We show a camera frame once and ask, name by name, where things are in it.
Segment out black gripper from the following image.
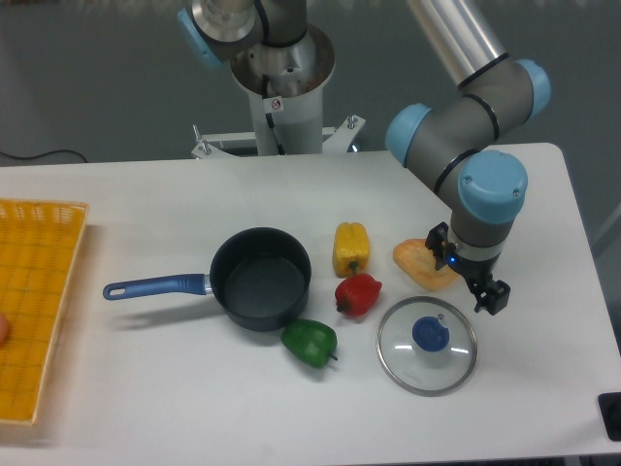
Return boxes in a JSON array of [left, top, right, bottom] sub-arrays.
[[425, 222, 511, 316]]

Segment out triangular golden bread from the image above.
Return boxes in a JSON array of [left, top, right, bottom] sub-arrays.
[[393, 239, 460, 291]]

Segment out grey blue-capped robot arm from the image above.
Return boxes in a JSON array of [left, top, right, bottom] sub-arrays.
[[178, 1, 551, 314]]

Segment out glass lid with blue knob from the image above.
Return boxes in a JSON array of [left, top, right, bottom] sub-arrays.
[[376, 296, 478, 397]]

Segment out red bell pepper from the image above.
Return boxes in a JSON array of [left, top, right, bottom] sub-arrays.
[[335, 274, 382, 317]]

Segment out yellow bell pepper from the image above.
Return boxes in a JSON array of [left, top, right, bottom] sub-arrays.
[[332, 222, 371, 278]]

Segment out green bell pepper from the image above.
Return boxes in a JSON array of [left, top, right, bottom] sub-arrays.
[[280, 318, 338, 369]]

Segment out black device at table edge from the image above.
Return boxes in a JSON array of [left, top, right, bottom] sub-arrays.
[[598, 392, 621, 442]]

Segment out yellow woven basket tray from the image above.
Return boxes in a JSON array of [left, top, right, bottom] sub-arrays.
[[1, 198, 89, 425]]

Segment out orange object at left edge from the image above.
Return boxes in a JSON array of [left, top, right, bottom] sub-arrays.
[[0, 313, 12, 347]]

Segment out dark saucepan with blue handle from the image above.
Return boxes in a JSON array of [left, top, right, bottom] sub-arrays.
[[103, 227, 311, 332]]

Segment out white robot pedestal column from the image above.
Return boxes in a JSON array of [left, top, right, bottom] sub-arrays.
[[191, 25, 366, 159]]

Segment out black cable on floor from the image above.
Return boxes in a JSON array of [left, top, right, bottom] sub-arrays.
[[0, 149, 91, 163]]

